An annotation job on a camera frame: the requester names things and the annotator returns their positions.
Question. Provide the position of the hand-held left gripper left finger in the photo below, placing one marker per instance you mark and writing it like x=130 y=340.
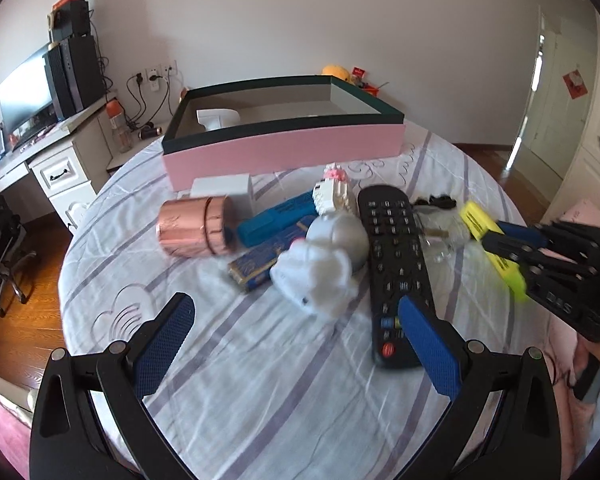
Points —
x=165 y=345

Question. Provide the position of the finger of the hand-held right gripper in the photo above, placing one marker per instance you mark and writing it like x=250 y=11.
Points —
x=520 y=233
x=510 y=250

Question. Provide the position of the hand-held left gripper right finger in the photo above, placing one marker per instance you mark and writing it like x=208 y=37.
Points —
x=430 y=350

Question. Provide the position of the yellow highlighter pen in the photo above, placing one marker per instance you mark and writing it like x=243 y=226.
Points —
x=475 y=220

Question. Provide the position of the black remote control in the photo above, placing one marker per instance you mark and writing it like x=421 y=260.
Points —
x=390 y=240

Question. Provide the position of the rose gold round tin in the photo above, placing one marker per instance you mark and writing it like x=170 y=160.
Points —
x=190 y=227

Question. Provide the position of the white plush toy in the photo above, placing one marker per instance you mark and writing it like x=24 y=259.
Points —
x=325 y=260

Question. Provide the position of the pink box with dark rim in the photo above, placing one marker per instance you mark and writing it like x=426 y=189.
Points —
x=280 y=150

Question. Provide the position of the pink bed cover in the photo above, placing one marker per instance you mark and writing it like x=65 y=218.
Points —
x=587 y=212

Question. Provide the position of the white striped bedsheet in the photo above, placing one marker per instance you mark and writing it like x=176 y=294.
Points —
x=280 y=360

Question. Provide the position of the blue and gold carton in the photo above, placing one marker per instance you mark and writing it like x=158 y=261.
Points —
x=260 y=260

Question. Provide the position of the white door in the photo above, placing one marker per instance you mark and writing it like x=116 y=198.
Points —
x=555 y=100

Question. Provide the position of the blue marker pen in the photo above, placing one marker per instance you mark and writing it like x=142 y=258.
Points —
x=270 y=222

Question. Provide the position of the white charger block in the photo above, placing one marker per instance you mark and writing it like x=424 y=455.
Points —
x=220 y=185

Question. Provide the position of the black office chair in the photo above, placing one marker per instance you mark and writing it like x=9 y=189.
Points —
x=5 y=260

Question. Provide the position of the white pink brick figure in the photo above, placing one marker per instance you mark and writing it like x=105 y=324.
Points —
x=330 y=192

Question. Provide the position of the white desk drawer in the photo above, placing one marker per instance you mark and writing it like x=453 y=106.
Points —
x=62 y=172

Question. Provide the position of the red printed box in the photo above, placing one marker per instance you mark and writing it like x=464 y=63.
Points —
x=371 y=91

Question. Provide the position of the small dark bottle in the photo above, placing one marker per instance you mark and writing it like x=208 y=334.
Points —
x=150 y=133

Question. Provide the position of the bottle with orange cap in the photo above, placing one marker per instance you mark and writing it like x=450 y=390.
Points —
x=119 y=132

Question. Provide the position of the white desk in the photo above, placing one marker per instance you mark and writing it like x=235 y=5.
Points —
x=82 y=130

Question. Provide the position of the white plastic gadget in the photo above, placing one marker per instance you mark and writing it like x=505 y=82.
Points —
x=215 y=119

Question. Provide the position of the yellow plush octopus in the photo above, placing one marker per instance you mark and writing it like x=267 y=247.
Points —
x=335 y=71

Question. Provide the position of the black computer tower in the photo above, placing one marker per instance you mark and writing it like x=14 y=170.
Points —
x=80 y=75

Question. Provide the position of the black computer monitor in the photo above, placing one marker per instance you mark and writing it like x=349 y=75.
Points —
x=22 y=95

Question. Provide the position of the black speaker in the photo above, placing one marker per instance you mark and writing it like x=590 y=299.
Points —
x=70 y=20

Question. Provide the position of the red wall decoration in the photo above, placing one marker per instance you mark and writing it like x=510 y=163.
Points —
x=575 y=84

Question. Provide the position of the white wall socket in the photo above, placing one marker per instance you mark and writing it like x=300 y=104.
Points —
x=161 y=72

